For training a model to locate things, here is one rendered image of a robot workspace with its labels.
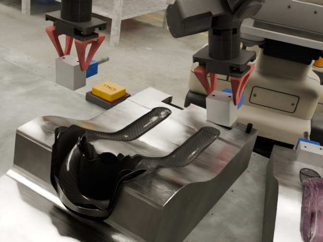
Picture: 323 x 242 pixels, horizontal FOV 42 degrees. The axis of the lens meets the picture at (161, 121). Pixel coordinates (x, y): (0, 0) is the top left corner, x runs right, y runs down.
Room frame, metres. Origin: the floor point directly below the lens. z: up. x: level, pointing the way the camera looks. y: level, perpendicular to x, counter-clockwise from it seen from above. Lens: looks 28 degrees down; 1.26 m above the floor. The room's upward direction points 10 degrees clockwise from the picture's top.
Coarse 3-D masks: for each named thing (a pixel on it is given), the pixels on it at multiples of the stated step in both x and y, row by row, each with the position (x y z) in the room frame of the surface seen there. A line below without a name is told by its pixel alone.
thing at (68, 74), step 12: (60, 60) 0.76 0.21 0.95; (72, 60) 0.77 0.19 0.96; (96, 60) 0.83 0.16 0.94; (108, 60) 0.87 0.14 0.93; (60, 72) 0.76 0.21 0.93; (72, 72) 0.74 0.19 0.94; (84, 72) 0.77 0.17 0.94; (96, 72) 0.81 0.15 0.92; (60, 84) 0.76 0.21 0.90; (72, 84) 0.75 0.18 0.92; (84, 84) 0.77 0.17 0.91
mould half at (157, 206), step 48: (144, 96) 0.80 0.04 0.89; (48, 144) 0.50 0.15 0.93; (96, 144) 0.52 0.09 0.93; (144, 144) 0.62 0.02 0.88; (240, 144) 0.67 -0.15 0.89; (0, 192) 0.46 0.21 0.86; (48, 192) 0.48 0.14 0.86; (144, 192) 0.43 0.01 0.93; (192, 192) 0.48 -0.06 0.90; (0, 240) 0.38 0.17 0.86; (48, 240) 0.39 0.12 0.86; (96, 240) 0.40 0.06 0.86; (144, 240) 0.41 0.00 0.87
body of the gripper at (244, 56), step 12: (216, 36) 0.72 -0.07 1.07; (228, 36) 0.71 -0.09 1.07; (204, 48) 0.77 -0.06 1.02; (216, 48) 0.72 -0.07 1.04; (228, 48) 0.72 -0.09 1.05; (204, 60) 0.73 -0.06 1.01; (216, 60) 0.72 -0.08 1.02; (228, 60) 0.71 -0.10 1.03; (240, 60) 0.71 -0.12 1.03; (252, 60) 0.73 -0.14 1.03
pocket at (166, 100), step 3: (165, 99) 0.81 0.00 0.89; (168, 99) 0.82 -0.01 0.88; (171, 99) 0.83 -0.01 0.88; (165, 102) 0.81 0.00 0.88; (168, 102) 0.82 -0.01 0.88; (171, 102) 0.83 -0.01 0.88; (171, 105) 0.82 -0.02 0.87; (174, 105) 0.82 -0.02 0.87; (177, 105) 0.82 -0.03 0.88; (177, 108) 0.81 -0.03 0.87; (180, 108) 0.81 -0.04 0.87; (183, 108) 0.81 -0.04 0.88
